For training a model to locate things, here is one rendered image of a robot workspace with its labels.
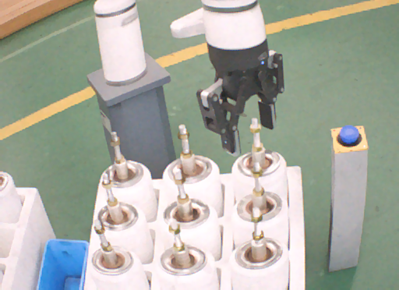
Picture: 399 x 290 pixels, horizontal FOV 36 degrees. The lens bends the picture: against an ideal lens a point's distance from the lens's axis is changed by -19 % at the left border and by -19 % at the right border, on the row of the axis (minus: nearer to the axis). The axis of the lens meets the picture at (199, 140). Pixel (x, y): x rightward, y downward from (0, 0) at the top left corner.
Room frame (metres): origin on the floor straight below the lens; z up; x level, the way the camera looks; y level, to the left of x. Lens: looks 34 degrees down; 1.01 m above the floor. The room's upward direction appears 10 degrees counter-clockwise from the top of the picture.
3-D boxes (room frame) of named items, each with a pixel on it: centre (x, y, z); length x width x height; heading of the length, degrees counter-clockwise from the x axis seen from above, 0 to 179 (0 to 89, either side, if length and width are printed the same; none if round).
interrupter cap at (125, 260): (0.82, 0.17, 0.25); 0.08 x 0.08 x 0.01
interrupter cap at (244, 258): (0.78, -0.06, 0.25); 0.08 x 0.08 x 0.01
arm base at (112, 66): (1.33, 0.13, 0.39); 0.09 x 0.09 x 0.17; 21
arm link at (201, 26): (0.80, -0.05, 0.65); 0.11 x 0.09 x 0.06; 40
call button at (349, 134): (0.95, -0.26, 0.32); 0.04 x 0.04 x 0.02
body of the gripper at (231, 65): (0.79, -0.07, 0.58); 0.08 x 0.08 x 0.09
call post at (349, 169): (0.95, -0.26, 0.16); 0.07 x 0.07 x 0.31; 82
